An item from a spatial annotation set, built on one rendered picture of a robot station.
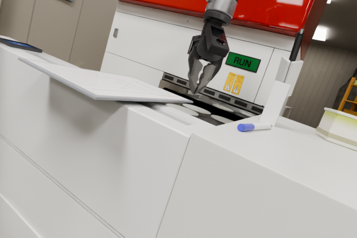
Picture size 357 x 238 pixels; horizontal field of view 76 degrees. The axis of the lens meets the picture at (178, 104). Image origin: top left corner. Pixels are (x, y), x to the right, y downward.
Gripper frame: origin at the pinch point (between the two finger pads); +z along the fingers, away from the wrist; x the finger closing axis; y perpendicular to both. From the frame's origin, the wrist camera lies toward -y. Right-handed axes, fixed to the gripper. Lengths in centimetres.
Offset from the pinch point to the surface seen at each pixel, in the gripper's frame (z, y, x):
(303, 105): -4, 700, -707
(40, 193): 18.5, -25.3, 26.5
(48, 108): 6.5, -23.7, 28.2
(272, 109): -2.3, -20.8, -8.7
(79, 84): 0.3, -32.3, 23.9
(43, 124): 9.0, -23.6, 28.4
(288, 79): -8.6, -19.8, -10.4
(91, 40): -1, 202, 55
